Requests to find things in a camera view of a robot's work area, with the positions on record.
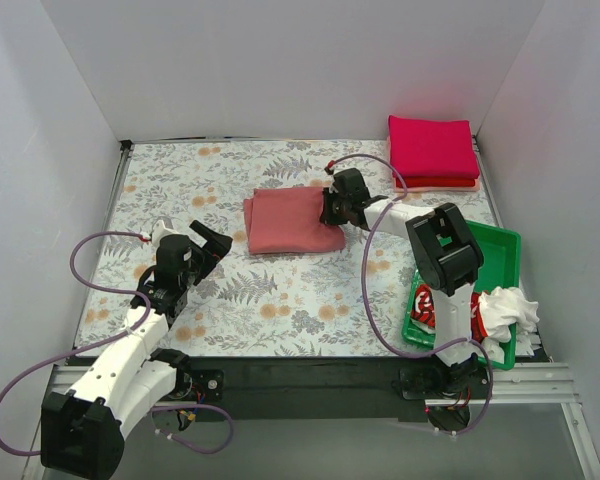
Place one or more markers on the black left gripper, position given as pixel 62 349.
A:
pixel 201 255

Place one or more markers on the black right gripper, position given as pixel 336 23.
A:
pixel 330 206

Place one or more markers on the salmon pink t shirt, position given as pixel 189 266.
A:
pixel 287 221

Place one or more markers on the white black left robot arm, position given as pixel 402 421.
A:
pixel 83 430

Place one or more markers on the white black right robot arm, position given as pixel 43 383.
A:
pixel 448 259

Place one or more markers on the folded red shirt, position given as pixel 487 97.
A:
pixel 440 183

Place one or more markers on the folded magenta shirt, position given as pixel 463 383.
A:
pixel 426 148

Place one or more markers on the floral patterned table cloth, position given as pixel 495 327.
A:
pixel 285 305

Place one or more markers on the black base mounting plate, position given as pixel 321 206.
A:
pixel 323 388

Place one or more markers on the green plastic bin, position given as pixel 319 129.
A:
pixel 501 249

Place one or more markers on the red white coca cola shirt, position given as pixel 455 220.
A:
pixel 497 317

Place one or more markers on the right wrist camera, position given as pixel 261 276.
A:
pixel 334 175

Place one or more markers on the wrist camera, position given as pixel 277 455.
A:
pixel 162 228
pixel 334 175

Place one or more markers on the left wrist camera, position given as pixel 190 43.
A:
pixel 162 228

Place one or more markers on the aluminium frame rail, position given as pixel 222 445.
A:
pixel 527 383

